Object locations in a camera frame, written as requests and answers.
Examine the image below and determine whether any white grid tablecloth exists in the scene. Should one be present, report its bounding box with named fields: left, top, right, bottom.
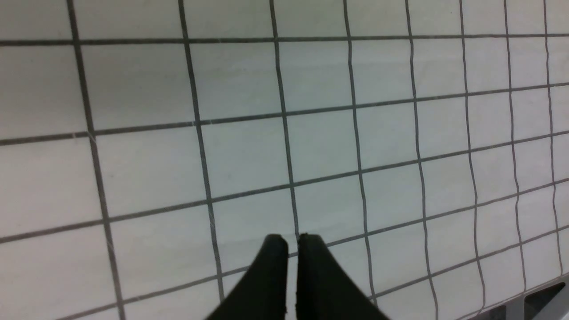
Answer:
left=0, top=0, right=569, bottom=320

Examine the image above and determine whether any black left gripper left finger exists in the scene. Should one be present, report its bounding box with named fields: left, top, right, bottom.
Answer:
left=207, top=234, right=289, bottom=320

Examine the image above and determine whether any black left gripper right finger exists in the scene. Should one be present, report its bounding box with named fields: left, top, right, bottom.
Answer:
left=296, top=233, right=388, bottom=320

